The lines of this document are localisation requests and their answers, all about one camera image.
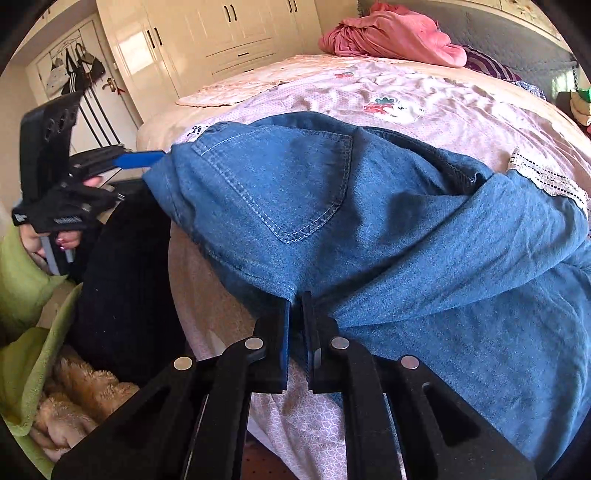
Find blue denim pants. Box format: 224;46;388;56
144;112;590;474

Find left hand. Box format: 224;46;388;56
18;175;105;269

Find cream wardrobe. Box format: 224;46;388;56
97;0;321;121

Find bags hanging on door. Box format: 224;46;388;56
45;40;106;97

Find green sleeve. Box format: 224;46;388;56
1;227;82;478

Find pink crumpled blanket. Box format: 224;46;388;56
318;2;467;68

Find pink patterned bed quilt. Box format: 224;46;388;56
135;53;591;480

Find purple striped pillow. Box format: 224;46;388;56
463;45;521;82

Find grey quilted headboard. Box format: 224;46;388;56
358;0;581;100

